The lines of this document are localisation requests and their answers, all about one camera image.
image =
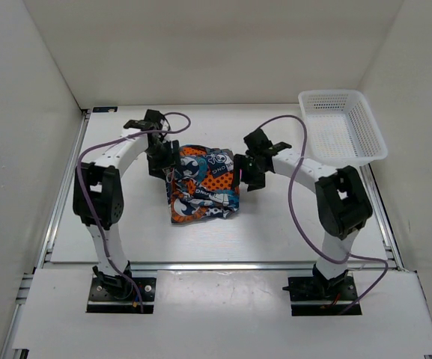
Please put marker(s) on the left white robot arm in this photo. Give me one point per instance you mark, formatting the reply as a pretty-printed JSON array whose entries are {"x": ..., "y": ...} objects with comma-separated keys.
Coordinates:
[{"x": 98, "y": 192}]

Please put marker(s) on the white perforated plastic basket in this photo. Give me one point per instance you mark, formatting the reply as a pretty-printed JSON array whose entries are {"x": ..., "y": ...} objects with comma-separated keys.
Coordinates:
[{"x": 341, "y": 128}]

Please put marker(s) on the aluminium rail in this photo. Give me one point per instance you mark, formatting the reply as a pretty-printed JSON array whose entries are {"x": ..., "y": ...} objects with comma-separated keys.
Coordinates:
[
  {"x": 382, "y": 219},
  {"x": 50, "y": 233},
  {"x": 222, "y": 266}
]

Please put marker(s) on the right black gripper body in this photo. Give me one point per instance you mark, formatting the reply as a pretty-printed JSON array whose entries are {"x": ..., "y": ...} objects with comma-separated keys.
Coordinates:
[{"x": 252, "y": 167}]

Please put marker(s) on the black corner bracket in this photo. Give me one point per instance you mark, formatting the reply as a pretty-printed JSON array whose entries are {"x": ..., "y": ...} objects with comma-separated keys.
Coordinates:
[{"x": 105, "y": 109}]

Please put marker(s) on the aluminium right rail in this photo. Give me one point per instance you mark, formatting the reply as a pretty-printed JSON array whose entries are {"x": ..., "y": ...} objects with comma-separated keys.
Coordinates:
[{"x": 382, "y": 219}]

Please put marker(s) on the aluminium front rail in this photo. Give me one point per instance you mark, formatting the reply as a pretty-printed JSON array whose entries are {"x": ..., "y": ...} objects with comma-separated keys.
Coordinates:
[{"x": 222, "y": 266}]

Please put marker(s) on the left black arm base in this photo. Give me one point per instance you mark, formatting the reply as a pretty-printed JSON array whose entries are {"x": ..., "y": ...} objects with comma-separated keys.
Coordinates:
[{"x": 114, "y": 294}]

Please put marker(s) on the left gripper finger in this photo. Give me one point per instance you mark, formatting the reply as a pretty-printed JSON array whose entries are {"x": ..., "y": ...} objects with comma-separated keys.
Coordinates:
[
  {"x": 157, "y": 168},
  {"x": 173, "y": 160}
]

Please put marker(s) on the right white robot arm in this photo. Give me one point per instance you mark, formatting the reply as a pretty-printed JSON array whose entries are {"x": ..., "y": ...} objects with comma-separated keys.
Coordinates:
[{"x": 343, "y": 206}]

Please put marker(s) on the aluminium left rail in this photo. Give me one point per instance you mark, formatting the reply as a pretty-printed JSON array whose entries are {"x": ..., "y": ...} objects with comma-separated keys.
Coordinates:
[{"x": 50, "y": 233}]

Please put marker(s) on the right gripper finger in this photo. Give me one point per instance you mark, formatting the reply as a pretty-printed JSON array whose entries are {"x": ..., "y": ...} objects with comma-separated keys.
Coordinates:
[
  {"x": 239, "y": 170},
  {"x": 254, "y": 182}
]

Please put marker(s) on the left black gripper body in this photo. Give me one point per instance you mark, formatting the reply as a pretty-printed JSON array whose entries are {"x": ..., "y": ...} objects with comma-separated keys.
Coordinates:
[{"x": 162, "y": 149}]

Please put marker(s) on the colourful patterned shorts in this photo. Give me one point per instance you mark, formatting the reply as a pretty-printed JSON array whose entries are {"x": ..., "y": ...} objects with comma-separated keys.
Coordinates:
[{"x": 202, "y": 187}]

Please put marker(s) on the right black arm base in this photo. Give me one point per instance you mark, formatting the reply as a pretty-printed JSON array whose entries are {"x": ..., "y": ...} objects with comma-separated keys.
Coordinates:
[{"x": 316, "y": 296}]

